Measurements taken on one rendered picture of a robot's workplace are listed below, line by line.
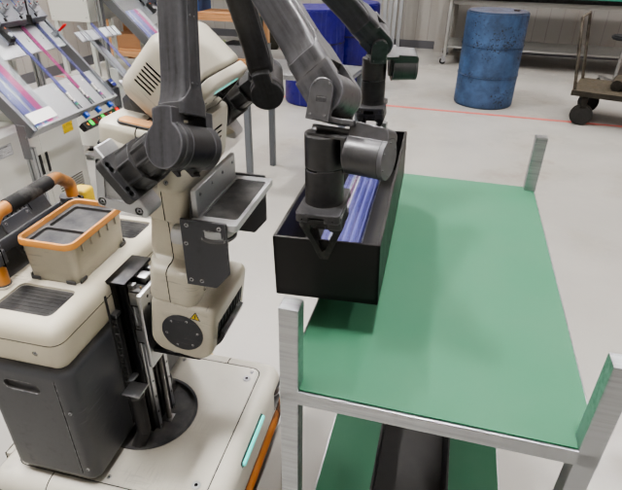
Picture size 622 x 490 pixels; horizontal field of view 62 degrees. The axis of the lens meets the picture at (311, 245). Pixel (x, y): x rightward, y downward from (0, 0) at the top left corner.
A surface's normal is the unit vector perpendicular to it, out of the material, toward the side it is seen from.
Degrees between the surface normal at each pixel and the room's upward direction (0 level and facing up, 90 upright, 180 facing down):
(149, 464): 0
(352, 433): 0
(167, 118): 69
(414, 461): 0
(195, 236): 90
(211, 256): 90
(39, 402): 90
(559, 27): 90
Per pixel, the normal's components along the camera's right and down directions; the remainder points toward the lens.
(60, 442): -0.23, 0.49
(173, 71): -0.41, 0.08
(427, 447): 0.01, -0.86
